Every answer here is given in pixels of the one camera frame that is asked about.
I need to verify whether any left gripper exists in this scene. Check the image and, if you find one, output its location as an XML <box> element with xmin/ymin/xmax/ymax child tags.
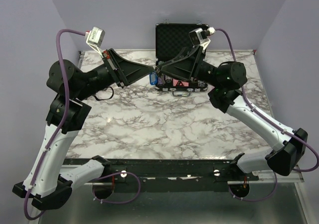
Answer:
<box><xmin>75</xmin><ymin>47</ymin><xmax>155</xmax><ymax>101</ymax></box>

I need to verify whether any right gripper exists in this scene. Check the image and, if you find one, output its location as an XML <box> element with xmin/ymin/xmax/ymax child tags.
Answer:
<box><xmin>155</xmin><ymin>45</ymin><xmax>222</xmax><ymax>88</ymax></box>

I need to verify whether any blue key tag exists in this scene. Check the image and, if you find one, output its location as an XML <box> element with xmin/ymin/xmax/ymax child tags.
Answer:
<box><xmin>149</xmin><ymin>72</ymin><xmax>158</xmax><ymax>86</ymax></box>

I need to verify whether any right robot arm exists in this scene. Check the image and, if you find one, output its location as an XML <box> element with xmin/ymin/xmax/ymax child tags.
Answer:
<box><xmin>156</xmin><ymin>46</ymin><xmax>308</xmax><ymax>180</ymax></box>

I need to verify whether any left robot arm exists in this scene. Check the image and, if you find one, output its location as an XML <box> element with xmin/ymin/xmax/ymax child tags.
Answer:
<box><xmin>12</xmin><ymin>49</ymin><xmax>154</xmax><ymax>211</ymax></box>

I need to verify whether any black poker chip case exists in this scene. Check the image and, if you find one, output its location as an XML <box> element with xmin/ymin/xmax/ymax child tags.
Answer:
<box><xmin>155</xmin><ymin>19</ymin><xmax>210</xmax><ymax>97</ymax></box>

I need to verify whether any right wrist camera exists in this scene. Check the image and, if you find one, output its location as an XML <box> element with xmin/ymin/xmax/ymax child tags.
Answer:
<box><xmin>188</xmin><ymin>27</ymin><xmax>216</xmax><ymax>54</ymax></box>

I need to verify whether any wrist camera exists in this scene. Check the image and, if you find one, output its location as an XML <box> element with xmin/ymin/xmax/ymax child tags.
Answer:
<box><xmin>85</xmin><ymin>26</ymin><xmax>105</xmax><ymax>57</ymax></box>
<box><xmin>188</xmin><ymin>27</ymin><xmax>216</xmax><ymax>54</ymax></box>

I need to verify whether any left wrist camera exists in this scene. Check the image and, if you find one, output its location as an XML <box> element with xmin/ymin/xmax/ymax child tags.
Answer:
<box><xmin>85</xmin><ymin>26</ymin><xmax>105</xmax><ymax>57</ymax></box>

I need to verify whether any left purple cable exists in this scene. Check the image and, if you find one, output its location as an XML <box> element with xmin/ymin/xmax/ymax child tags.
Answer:
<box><xmin>23</xmin><ymin>28</ymin><xmax>142</xmax><ymax>221</ymax></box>

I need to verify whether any purple cable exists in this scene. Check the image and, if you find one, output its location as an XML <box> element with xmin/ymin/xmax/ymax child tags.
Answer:
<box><xmin>214</xmin><ymin>27</ymin><xmax>319</xmax><ymax>202</ymax></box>
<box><xmin>23</xmin><ymin>28</ymin><xmax>142</xmax><ymax>221</ymax></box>

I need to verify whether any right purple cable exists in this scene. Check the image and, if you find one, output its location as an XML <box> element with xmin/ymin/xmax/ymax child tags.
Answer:
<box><xmin>214</xmin><ymin>27</ymin><xmax>319</xmax><ymax>202</ymax></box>

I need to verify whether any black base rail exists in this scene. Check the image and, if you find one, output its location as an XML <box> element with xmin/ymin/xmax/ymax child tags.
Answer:
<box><xmin>78</xmin><ymin>159</ymin><xmax>264</xmax><ymax>193</ymax></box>

